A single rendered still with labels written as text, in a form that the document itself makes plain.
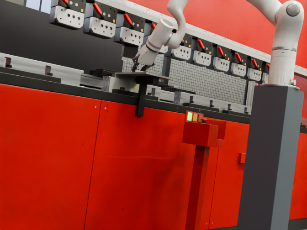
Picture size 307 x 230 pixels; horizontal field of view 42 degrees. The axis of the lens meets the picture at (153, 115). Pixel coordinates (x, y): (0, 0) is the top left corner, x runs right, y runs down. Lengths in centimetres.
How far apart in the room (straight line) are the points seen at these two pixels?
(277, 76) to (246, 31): 109
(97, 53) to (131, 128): 81
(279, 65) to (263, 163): 48
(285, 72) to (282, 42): 15
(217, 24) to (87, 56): 91
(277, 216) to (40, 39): 169
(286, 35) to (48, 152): 127
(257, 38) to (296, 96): 120
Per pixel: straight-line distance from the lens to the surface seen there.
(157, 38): 212
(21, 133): 186
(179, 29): 215
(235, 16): 300
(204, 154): 225
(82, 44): 275
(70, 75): 209
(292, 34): 210
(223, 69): 286
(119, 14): 233
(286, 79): 207
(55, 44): 266
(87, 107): 200
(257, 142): 204
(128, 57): 233
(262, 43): 326
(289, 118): 203
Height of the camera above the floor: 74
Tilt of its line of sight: 1 degrees up
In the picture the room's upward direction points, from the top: 7 degrees clockwise
